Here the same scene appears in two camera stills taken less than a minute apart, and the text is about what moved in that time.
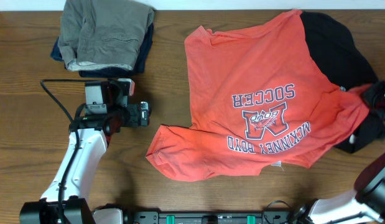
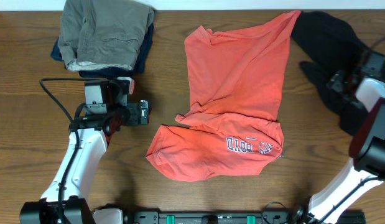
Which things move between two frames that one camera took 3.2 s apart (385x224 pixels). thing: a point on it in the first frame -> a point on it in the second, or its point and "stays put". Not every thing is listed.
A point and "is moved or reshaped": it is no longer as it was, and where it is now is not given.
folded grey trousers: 97,35 stays put
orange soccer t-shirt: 261,96 is moved or reshaped
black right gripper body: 377,98 -> 341,83
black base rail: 264,218 stays put
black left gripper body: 129,117 stays put
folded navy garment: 139,66 stays put
